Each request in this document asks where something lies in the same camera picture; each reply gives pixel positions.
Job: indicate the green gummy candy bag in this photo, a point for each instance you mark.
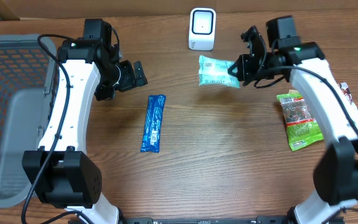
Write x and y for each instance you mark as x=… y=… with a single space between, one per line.
x=301 y=126

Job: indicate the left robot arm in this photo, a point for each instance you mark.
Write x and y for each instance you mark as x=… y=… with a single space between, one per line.
x=59 y=170

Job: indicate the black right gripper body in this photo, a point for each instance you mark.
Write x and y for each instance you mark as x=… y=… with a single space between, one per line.
x=251 y=67

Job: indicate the blue cookie packet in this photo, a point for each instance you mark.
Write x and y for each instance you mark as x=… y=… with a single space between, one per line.
x=153 y=124

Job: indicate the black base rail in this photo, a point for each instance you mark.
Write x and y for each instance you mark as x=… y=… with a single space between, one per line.
x=228 y=221

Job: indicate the white barcode scanner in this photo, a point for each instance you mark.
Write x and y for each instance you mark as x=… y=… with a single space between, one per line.
x=202 y=29

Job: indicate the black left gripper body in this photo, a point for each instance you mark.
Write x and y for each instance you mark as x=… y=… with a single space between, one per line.
x=127 y=77

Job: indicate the grey plastic laundry basket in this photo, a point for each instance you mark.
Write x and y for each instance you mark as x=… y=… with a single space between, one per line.
x=28 y=85

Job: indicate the beige snack bag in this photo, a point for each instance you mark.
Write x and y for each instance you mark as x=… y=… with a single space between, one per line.
x=347 y=93

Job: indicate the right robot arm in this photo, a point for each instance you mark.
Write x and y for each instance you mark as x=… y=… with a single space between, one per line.
x=283 y=56

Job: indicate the light teal snack packet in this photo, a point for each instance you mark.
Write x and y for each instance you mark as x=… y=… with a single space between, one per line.
x=214 y=72

